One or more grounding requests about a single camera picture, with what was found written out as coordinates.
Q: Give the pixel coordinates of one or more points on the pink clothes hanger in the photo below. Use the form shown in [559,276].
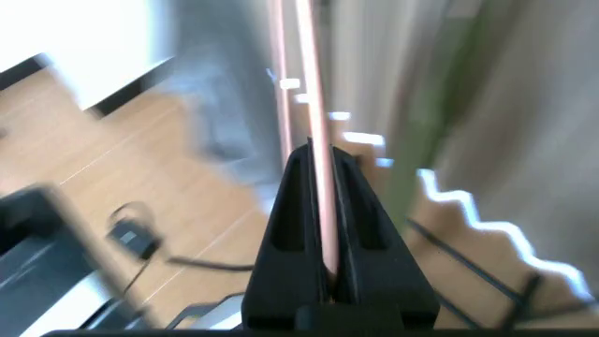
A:
[318,117]

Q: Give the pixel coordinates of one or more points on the green long-sleeved shirt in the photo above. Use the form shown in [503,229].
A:
[435,117]

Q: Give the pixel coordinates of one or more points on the beige curtain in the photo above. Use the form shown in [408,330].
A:
[538,93]

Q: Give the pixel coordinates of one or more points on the pale grey shorts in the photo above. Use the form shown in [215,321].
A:
[234,117]

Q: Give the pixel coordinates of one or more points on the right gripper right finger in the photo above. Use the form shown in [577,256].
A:
[388,285]

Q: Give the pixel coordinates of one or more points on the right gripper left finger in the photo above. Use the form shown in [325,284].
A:
[276,285]

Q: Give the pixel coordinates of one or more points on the black clothes rack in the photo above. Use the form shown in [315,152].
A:
[468,259]

